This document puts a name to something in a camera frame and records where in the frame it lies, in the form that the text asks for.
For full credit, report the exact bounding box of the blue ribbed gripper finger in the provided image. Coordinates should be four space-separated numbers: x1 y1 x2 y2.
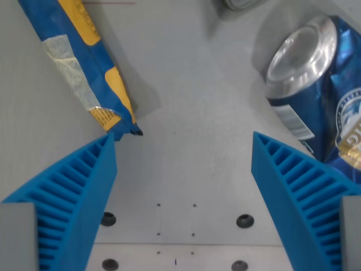
2 131 118 271
251 132 361 271

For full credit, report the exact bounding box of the blue and yellow snack bag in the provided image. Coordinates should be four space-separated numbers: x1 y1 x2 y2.
17 0 144 142

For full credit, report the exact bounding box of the crushed blue beer can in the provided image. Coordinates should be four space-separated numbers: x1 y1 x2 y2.
264 14 361 187

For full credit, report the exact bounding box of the grey rounded object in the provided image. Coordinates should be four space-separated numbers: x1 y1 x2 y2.
220 0 256 12

